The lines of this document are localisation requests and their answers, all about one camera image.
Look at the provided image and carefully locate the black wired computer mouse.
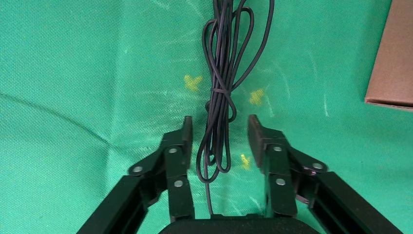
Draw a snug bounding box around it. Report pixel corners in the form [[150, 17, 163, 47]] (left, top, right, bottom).
[[196, 0, 276, 216]]

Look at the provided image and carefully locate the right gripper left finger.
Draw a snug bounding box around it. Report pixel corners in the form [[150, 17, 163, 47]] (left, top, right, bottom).
[[76, 116, 196, 234]]

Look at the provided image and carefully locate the green table mat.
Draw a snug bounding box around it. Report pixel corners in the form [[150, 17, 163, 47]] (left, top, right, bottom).
[[0, 0, 413, 234]]

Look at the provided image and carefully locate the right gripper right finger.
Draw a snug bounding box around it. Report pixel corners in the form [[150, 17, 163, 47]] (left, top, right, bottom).
[[247, 115, 404, 234]]

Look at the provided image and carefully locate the orange cardboard box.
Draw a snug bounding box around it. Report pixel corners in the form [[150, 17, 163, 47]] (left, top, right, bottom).
[[365, 0, 413, 112]]

